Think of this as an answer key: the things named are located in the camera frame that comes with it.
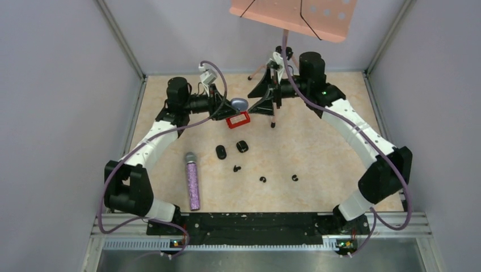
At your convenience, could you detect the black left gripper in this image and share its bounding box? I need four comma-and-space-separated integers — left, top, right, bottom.
183, 83, 240, 120

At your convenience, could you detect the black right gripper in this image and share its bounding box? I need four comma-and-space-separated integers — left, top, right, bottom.
247, 66, 309, 117

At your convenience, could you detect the silver blue earbud charging case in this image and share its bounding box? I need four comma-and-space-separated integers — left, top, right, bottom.
230, 97, 249, 112

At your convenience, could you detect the black glossy earbud case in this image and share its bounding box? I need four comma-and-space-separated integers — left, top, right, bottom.
236, 140, 249, 153

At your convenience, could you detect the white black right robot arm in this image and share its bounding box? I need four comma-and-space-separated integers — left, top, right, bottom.
248, 51, 412, 233

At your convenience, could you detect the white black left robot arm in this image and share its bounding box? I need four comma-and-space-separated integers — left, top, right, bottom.
103, 76, 240, 234

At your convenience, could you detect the black oval earbud case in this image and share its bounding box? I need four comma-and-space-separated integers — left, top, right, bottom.
215, 145, 227, 160

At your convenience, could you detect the red toy window brick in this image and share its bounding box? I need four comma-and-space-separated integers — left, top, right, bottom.
226, 111, 251, 129

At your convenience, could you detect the purple glitter microphone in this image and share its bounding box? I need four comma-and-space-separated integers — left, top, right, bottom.
184, 152, 201, 211

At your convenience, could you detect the pink music stand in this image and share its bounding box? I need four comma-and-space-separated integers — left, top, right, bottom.
230, 1, 362, 131

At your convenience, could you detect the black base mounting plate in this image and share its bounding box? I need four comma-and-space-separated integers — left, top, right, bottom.
146, 212, 369, 246

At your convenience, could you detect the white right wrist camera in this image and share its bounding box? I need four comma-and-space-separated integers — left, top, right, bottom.
266, 52, 285, 76

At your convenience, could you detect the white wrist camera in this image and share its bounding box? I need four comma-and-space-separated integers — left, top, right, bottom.
199, 64, 217, 93
266, 52, 285, 76

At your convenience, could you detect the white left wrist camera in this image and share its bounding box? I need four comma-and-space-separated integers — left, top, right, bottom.
199, 64, 217, 93

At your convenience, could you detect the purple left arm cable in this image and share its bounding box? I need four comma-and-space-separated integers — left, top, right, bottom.
95, 59, 229, 259

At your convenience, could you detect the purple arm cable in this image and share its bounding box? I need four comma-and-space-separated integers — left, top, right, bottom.
281, 29, 414, 257
95, 59, 229, 259

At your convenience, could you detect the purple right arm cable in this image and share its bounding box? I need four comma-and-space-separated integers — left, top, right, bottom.
281, 29, 414, 257

